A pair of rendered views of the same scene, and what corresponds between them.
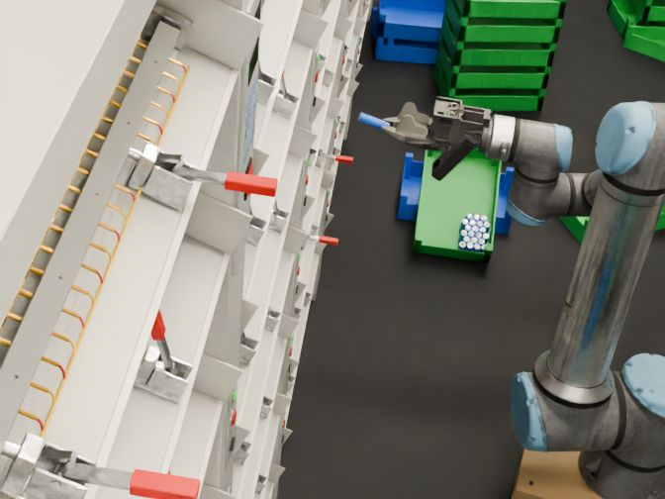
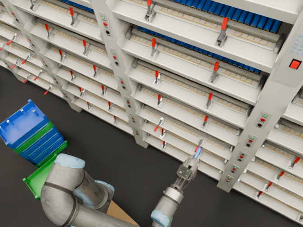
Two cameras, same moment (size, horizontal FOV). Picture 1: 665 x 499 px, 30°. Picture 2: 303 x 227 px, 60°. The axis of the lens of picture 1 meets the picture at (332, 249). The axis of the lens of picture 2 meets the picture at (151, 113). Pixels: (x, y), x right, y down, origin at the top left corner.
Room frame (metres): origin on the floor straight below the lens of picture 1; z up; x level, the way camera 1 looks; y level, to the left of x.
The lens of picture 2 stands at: (2.23, -0.58, 1.96)
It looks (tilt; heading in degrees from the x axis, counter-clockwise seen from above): 59 degrees down; 127
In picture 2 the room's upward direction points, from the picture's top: 9 degrees counter-clockwise
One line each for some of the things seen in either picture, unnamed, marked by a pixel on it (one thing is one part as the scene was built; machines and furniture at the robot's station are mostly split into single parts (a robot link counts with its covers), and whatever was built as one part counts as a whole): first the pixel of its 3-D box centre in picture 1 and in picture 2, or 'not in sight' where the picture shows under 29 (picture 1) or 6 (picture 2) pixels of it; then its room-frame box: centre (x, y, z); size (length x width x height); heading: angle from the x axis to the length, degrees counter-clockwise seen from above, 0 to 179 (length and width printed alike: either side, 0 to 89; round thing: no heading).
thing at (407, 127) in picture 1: (405, 126); (188, 160); (2.07, -0.12, 0.66); 0.09 x 0.03 x 0.06; 91
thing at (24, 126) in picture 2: not in sight; (21, 123); (0.92, -0.31, 0.44); 0.30 x 0.20 x 0.08; 74
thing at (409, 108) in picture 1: (407, 115); (195, 164); (2.11, -0.12, 0.66); 0.09 x 0.03 x 0.06; 82
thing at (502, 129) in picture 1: (498, 138); (172, 194); (2.08, -0.31, 0.66); 0.10 x 0.05 x 0.09; 176
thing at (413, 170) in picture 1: (456, 192); not in sight; (2.71, -0.32, 0.04); 0.30 x 0.20 x 0.08; 87
